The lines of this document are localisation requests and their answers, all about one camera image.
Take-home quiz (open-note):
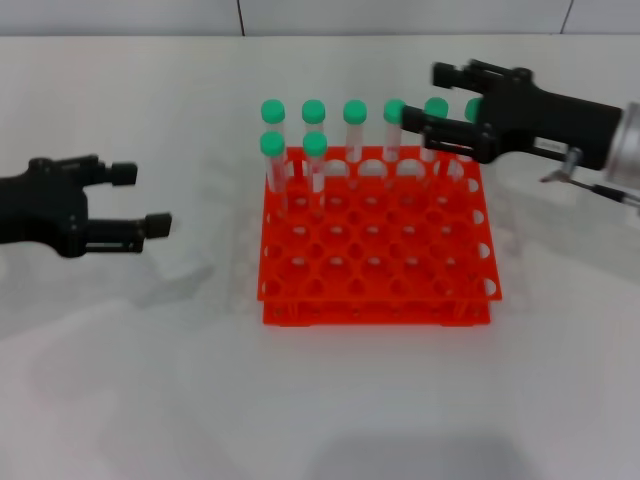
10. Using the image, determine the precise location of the orange test tube rack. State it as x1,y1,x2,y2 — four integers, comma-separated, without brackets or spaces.
256,144,503,329

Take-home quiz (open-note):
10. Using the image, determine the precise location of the green capped test tube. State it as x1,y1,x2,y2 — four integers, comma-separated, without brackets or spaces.
422,96,450,166
342,98,369,169
302,130,330,221
258,130,290,221
301,98,328,169
260,98,289,166
457,97,484,164
383,98,409,169

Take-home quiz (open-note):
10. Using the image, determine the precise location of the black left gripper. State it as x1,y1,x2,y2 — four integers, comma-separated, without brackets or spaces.
0,155,173,261

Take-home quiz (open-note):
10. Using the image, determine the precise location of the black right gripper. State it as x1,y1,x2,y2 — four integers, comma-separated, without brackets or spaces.
401,59,624,172

